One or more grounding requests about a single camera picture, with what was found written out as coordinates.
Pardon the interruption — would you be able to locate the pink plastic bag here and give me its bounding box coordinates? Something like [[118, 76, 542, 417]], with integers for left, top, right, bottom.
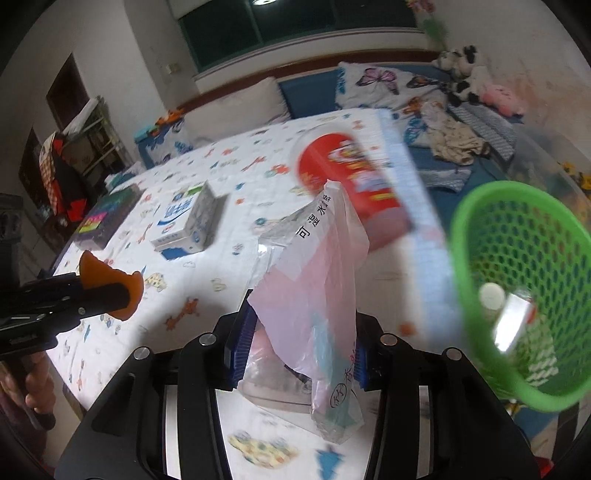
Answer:
[[249, 181, 370, 444]]

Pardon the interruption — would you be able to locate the orange peel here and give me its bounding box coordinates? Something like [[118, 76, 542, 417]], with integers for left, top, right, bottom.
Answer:
[[79, 251, 144, 321]]

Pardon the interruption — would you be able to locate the white paper cup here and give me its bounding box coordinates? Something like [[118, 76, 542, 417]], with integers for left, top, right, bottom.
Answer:
[[478, 282, 506, 313]]

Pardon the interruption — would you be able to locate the left hand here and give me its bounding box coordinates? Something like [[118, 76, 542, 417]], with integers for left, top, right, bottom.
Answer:
[[1, 352, 56, 415]]

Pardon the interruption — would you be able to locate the cartoon print bed sheet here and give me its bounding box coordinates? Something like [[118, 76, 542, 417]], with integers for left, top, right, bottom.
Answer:
[[45, 108, 463, 480]]

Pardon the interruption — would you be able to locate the white milk carton box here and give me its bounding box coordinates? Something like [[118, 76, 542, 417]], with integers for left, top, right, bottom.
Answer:
[[147, 182, 218, 260]]

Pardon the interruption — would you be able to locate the dark colourful book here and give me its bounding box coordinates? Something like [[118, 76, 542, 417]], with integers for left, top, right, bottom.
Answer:
[[73, 184, 142, 251]]

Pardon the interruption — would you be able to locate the metal shelf rack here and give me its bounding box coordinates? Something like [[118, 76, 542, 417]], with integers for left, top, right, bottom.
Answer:
[[62, 96, 131, 191]]

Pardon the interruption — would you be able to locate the red snack cup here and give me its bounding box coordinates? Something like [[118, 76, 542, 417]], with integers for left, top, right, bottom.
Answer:
[[293, 124, 411, 251]]

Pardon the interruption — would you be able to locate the green perforated plastic basket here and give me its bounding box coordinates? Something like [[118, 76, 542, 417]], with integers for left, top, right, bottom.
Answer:
[[450, 181, 590, 412]]

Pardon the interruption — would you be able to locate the white plain pillow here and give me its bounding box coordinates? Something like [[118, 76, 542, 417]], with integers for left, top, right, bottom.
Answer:
[[184, 77, 291, 148]]

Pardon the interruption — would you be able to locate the beige crumpled clothing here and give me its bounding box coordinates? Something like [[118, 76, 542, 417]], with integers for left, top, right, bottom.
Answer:
[[421, 101, 490, 166]]

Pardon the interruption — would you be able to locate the grey patterned cloth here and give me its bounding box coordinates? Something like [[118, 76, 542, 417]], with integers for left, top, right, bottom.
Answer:
[[448, 102, 517, 162]]

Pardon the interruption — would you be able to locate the butterfly print pillow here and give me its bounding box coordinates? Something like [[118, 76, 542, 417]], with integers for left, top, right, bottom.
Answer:
[[335, 62, 447, 148]]

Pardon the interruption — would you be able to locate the clear plastic toy bin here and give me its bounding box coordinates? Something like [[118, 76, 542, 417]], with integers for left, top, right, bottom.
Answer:
[[504, 123, 590, 229]]

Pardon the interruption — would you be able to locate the window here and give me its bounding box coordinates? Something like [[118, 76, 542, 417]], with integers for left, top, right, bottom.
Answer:
[[175, 0, 417, 71]]

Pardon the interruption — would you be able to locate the pink plush toy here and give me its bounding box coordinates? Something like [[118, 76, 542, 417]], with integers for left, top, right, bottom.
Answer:
[[481, 84, 525, 117]]

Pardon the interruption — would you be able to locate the cow plush toy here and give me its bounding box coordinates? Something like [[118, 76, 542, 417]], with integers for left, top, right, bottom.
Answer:
[[432, 45, 492, 107]]

